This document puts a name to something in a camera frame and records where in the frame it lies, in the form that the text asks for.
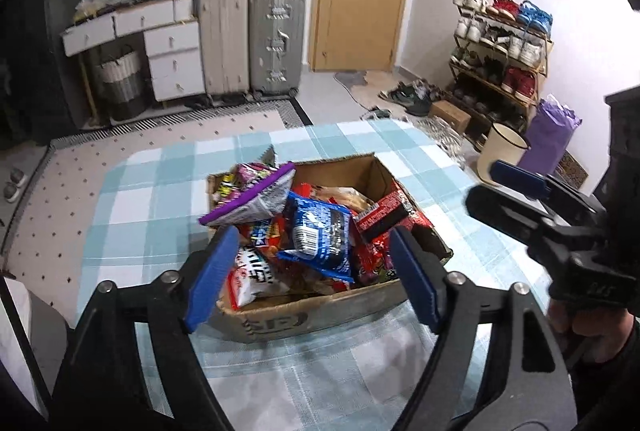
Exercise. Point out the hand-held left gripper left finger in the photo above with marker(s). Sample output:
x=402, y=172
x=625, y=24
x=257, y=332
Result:
x=210, y=283

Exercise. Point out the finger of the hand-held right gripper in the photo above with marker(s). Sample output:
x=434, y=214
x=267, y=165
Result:
x=500, y=211
x=515, y=176

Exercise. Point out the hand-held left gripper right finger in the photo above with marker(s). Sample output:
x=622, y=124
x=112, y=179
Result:
x=415, y=278

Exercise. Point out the white orange noodle snack bag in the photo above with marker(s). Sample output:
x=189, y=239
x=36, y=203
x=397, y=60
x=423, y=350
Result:
x=250, y=276

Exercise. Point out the red black noodle packet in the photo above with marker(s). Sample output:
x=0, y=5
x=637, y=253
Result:
x=390, y=216

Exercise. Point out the red triangular chip bag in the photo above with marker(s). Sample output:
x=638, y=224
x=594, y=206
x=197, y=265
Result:
x=267, y=233

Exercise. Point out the brown cardboard box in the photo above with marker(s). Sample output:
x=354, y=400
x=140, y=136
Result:
x=300, y=317

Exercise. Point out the blue cookie packet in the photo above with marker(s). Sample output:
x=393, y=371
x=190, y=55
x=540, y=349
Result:
x=320, y=233

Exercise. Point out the person's right hand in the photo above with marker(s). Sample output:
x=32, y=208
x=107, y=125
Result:
x=600, y=336

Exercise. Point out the cream bucket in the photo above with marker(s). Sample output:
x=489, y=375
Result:
x=500, y=156

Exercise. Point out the brown patterned mat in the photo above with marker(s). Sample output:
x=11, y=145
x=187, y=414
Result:
x=572, y=168

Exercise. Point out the white woven shoes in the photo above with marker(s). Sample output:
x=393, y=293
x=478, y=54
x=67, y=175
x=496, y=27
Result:
x=442, y=138

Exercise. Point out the small cardboard box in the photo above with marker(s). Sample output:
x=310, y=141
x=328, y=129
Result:
x=450, y=116

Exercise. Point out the wooden shoe rack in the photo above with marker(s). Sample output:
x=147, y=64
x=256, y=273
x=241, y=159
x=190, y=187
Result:
x=542, y=61

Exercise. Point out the dark sneakers pile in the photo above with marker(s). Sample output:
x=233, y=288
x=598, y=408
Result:
x=410, y=96

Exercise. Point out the dark slippers pair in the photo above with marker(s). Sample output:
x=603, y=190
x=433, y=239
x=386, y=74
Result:
x=376, y=114

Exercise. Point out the white side cabinet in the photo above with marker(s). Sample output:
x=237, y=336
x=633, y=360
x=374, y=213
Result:
x=25, y=331

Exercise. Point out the grey white laundry basket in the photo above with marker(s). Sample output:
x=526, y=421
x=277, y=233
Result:
x=120, y=86

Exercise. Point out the grey slipper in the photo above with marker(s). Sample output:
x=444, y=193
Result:
x=19, y=176
x=10, y=192

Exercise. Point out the white dresser with drawers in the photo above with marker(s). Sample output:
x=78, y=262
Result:
x=170, y=56

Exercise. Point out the beige suitcase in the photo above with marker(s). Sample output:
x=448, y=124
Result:
x=222, y=41

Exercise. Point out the silver suitcase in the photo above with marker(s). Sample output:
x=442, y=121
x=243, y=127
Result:
x=277, y=41

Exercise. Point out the black refrigerator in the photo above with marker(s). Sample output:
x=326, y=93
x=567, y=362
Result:
x=50, y=61

